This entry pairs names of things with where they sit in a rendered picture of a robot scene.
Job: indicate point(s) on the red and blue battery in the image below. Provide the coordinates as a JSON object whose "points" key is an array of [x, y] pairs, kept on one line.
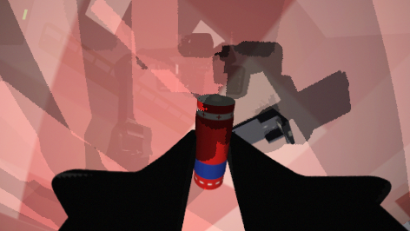
{"points": [[214, 120]]}

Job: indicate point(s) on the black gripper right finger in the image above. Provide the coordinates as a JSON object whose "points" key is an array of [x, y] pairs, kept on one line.
{"points": [[272, 197]]}

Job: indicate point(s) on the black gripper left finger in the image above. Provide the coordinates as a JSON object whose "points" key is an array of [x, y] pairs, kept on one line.
{"points": [[159, 191]]}

